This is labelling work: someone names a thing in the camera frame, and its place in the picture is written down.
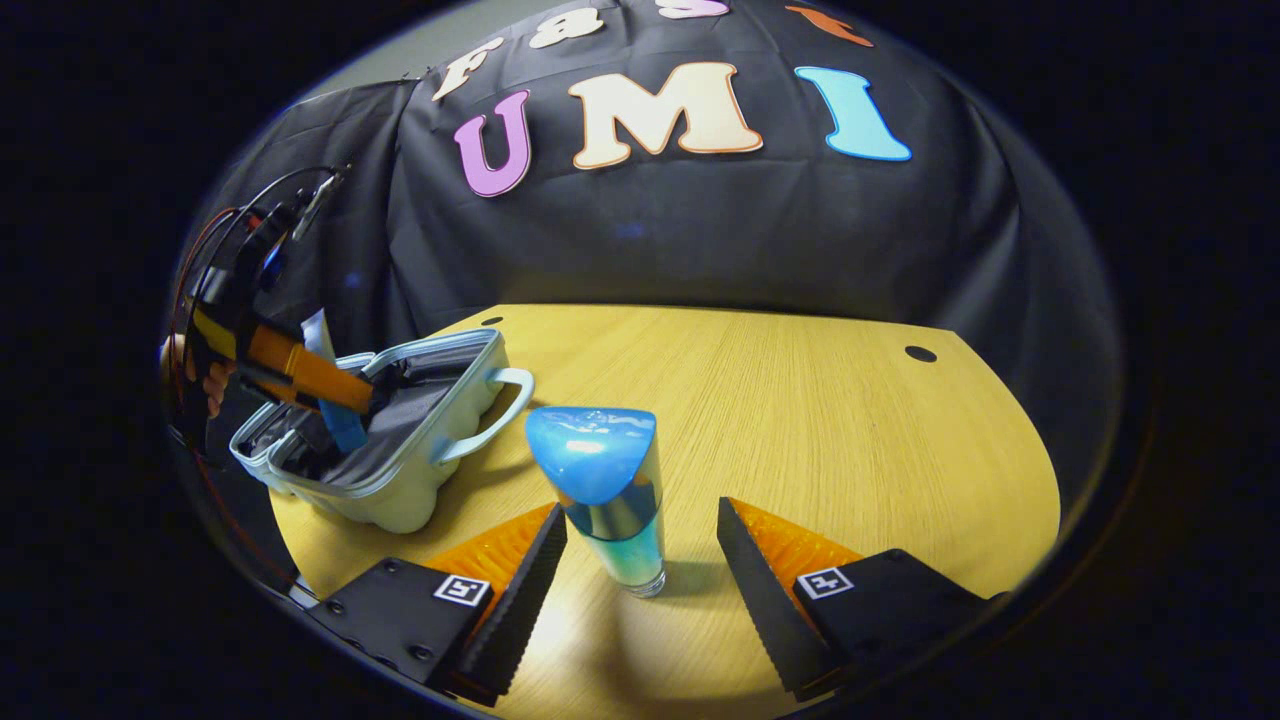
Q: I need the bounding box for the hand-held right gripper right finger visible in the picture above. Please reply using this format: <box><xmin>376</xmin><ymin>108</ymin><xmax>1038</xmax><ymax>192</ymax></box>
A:
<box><xmin>716</xmin><ymin>496</ymin><xmax>1006</xmax><ymax>703</ymax></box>

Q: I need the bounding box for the red cable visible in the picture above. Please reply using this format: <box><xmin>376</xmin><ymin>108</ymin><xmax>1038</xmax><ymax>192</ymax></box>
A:
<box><xmin>168</xmin><ymin>205</ymin><xmax>301</xmax><ymax>593</ymax></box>

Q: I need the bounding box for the blue capped clear bottle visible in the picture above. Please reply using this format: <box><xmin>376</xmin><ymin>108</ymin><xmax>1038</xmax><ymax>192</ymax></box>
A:
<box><xmin>525</xmin><ymin>405</ymin><xmax>669</xmax><ymax>599</ymax></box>

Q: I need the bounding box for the black cable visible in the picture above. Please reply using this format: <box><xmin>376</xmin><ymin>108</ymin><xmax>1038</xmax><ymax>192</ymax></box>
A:
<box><xmin>205</xmin><ymin>163</ymin><xmax>353</xmax><ymax>301</ymax></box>

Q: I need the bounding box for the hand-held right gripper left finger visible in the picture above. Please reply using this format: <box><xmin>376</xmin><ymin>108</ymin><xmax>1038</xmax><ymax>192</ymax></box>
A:
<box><xmin>303</xmin><ymin>502</ymin><xmax>569</xmax><ymax>708</ymax></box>

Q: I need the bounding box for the black backdrop cloth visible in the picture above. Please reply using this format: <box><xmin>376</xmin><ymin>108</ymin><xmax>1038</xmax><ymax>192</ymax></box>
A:
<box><xmin>165</xmin><ymin>0</ymin><xmax>1121</xmax><ymax>481</ymax></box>

